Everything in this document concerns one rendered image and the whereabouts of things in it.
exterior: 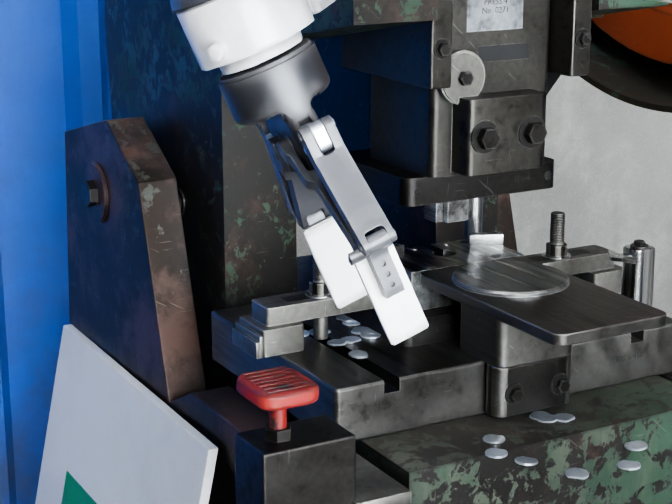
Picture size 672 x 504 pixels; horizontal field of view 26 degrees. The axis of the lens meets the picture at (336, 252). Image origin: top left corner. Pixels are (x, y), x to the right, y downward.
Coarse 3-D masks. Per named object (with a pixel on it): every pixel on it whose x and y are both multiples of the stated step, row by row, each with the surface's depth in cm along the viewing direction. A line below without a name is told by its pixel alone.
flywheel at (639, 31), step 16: (608, 16) 185; (624, 16) 183; (640, 16) 180; (656, 16) 178; (608, 32) 186; (624, 32) 183; (640, 32) 180; (656, 32) 178; (640, 48) 181; (656, 48) 178
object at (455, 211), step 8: (464, 200) 162; (432, 208) 162; (440, 208) 161; (448, 208) 161; (456, 208) 161; (464, 208) 162; (424, 216) 163; (432, 216) 162; (440, 216) 161; (448, 216) 161; (456, 216) 162; (464, 216) 162
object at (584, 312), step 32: (448, 288) 152; (480, 288) 150; (512, 288) 150; (544, 288) 150; (576, 288) 152; (480, 320) 151; (512, 320) 143; (544, 320) 141; (576, 320) 141; (608, 320) 141; (640, 320) 141; (480, 352) 152; (512, 352) 150; (544, 352) 152; (512, 384) 151; (544, 384) 153
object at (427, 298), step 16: (464, 240) 170; (400, 256) 164; (416, 256) 164; (432, 256) 164; (448, 256) 164; (464, 256) 164; (480, 256) 164; (496, 256) 164; (512, 256) 164; (416, 272) 158; (416, 288) 158; (432, 304) 160; (448, 304) 161
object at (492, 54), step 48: (480, 0) 149; (528, 0) 152; (480, 48) 151; (528, 48) 154; (384, 96) 158; (432, 96) 150; (480, 96) 150; (528, 96) 152; (384, 144) 159; (432, 144) 151; (480, 144) 149; (528, 144) 153
